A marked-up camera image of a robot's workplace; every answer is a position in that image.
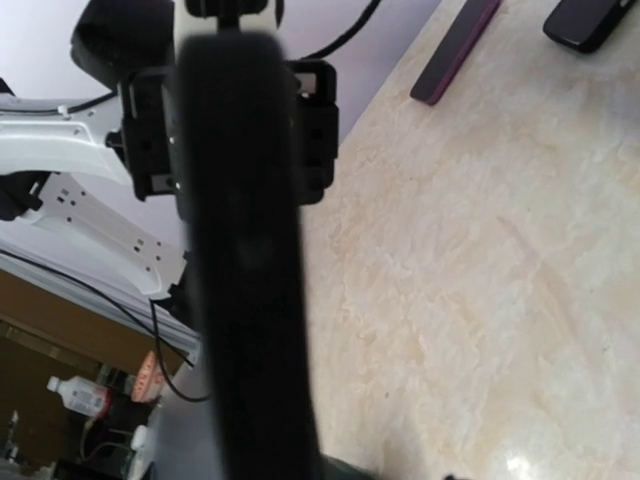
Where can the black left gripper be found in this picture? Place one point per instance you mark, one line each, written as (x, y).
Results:
(147, 140)

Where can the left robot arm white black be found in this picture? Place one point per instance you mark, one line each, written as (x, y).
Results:
(57, 171)

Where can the clear plastic bottle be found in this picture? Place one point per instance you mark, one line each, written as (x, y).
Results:
(82, 396)

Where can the purple-edged smartphone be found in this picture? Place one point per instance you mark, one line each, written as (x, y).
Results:
(461, 37)

